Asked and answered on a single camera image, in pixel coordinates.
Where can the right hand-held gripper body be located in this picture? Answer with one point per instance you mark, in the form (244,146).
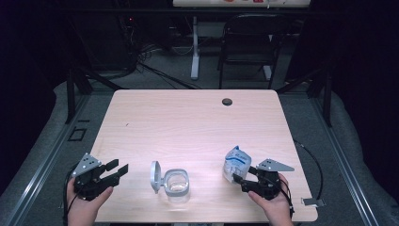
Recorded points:
(266,185)

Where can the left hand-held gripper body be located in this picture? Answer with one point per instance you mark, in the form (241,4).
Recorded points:
(91,182)

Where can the white and blue pouch bag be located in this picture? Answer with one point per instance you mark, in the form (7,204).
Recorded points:
(236,163)

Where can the clear jar with white lid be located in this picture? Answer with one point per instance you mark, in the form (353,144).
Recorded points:
(177,186)

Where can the person's right hand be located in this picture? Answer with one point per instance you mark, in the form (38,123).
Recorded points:
(279,208)

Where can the person's left hand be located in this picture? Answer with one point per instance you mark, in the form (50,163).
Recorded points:
(81,212)

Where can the grey tape strip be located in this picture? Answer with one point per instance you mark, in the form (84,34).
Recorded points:
(313,202)

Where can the dark round table grommet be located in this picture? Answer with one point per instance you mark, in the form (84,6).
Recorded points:
(227,101)

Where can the white desk leg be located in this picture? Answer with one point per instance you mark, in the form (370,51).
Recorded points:
(195,62)

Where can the black folding chair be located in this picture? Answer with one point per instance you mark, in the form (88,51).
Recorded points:
(251,37)

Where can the aluminium floor rail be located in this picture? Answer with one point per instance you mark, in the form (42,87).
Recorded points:
(47,163)
(342,163)

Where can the black metal frame post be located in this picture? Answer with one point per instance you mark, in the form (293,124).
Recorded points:
(70,94)
(327,100)

